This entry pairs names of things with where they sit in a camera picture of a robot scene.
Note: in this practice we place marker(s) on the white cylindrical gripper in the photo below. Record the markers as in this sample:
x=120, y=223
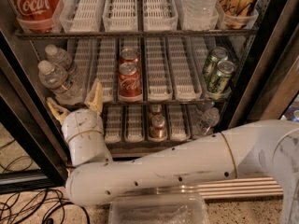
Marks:
x=80, y=121

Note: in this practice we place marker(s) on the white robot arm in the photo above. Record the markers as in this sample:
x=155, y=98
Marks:
x=266, y=147

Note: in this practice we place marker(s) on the stainless steel fridge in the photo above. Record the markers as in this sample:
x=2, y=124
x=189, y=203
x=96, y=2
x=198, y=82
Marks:
x=25, y=114

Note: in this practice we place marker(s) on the large red cola bottle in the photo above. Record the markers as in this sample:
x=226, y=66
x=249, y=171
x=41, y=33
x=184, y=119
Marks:
x=39, y=16

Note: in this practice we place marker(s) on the bottom shelf water bottle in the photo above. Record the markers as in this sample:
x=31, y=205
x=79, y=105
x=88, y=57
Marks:
x=208, y=117

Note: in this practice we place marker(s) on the large clear water bottle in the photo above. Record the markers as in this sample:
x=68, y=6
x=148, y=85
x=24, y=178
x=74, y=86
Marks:
x=200, y=15

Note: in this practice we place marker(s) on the front red cola can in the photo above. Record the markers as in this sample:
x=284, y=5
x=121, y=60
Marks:
x=129, y=80

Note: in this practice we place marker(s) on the red cola can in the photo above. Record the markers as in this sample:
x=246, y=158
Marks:
x=129, y=80
x=129, y=55

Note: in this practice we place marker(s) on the rear red cola can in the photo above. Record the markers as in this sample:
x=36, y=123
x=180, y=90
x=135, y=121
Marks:
x=129, y=55

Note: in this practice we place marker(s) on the rear orange soda can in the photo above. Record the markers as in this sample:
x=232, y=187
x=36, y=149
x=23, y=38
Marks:
x=155, y=109

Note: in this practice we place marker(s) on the orange soda can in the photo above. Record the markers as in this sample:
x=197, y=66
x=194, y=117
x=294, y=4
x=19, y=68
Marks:
x=155, y=109
x=157, y=128

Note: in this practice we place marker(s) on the front orange soda can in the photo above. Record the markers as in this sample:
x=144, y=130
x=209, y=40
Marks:
x=157, y=128

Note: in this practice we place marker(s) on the clear plastic floor bin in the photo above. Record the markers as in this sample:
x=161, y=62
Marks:
x=159, y=209

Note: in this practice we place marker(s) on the rear green soda can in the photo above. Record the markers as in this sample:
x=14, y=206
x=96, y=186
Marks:
x=214, y=56

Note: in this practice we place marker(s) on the green soda can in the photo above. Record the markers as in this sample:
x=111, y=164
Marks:
x=214, y=56
x=221, y=77

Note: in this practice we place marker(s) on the front green soda can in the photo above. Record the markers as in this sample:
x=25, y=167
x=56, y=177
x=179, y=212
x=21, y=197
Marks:
x=221, y=77

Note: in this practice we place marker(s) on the blue can behind door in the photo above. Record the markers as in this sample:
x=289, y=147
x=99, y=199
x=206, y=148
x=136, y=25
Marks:
x=292, y=113

